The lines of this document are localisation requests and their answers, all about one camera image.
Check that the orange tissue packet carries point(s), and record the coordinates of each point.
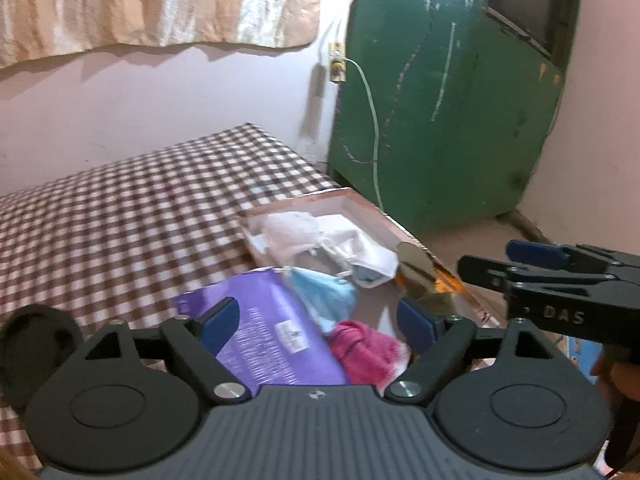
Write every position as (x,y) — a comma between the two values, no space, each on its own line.
(446,281)

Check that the wall power socket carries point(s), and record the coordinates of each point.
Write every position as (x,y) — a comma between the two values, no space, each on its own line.
(337,62)

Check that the blue surgical mask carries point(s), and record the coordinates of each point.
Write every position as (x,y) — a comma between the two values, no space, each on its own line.
(327,299)

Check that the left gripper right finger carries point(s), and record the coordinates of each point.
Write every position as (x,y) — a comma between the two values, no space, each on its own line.
(441,345)

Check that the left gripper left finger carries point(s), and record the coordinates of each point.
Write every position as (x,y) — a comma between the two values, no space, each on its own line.
(193,346)

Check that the white respirator mask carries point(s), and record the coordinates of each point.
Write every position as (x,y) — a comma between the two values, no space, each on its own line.
(368,263)

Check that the olive green sponge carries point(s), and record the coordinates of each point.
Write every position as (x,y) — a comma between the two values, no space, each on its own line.
(418,277)

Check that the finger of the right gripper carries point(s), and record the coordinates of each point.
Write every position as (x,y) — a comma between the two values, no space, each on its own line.
(500,272)

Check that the purple wet wipes pack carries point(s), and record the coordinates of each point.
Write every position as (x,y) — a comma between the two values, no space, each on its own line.
(276,342)

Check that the brown checkered tablecloth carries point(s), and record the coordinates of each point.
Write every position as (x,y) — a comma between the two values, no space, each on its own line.
(125,239)

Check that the person's right hand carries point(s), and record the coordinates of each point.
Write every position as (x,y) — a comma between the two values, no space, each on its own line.
(617,381)

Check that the pink striped sock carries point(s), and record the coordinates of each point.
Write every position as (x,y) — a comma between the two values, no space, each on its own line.
(368,357)

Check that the green wooden door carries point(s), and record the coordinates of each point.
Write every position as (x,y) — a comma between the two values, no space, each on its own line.
(447,104)

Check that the white knitted sock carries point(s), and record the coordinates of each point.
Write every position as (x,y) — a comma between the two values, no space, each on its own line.
(288,234)

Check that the pink cardboard box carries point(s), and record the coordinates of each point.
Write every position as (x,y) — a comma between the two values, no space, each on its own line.
(375,306)

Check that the beige wall curtain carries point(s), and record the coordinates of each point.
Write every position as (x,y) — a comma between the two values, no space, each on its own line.
(34,29)

